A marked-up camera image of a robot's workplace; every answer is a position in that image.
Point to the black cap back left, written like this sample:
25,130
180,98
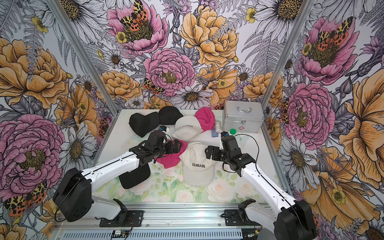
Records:
141,125

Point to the pink cap front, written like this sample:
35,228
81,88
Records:
169,161

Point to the silver first aid case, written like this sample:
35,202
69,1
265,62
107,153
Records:
244,117

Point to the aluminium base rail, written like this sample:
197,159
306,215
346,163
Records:
175,221

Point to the black cap back centre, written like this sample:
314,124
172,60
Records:
169,115

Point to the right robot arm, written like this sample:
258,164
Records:
286,217

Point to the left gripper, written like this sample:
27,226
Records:
170,150

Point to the white Colorado cap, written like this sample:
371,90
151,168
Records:
197,169

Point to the pink cap back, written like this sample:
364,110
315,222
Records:
206,118

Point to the black cap with white logo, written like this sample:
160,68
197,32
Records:
131,179

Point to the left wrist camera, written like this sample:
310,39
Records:
163,129

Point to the white blue tube package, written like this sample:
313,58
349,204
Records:
217,129

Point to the pink cap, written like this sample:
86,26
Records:
169,161
206,118

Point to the floral table mat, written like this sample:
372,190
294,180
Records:
168,186

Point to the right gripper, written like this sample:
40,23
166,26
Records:
210,149

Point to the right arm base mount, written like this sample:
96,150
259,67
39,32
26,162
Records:
239,217

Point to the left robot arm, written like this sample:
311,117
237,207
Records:
74,196

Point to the plain white cap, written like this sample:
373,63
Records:
187,128

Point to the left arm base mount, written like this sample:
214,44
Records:
125,218

